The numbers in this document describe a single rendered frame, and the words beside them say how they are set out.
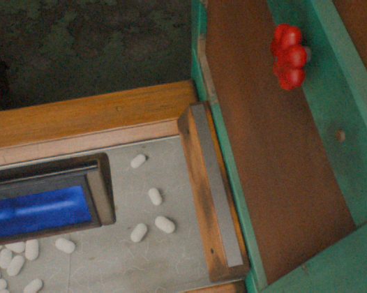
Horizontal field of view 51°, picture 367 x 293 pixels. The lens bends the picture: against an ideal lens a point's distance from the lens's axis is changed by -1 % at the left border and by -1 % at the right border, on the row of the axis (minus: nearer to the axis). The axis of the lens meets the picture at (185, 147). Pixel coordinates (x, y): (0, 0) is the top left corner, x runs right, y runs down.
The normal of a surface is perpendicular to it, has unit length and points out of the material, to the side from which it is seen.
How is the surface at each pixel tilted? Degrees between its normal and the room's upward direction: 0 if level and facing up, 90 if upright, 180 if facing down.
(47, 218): 58
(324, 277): 90
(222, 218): 0
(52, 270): 0
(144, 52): 0
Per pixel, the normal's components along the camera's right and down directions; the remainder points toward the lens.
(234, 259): -0.01, -0.44
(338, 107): -0.98, 0.18
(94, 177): 0.15, 0.51
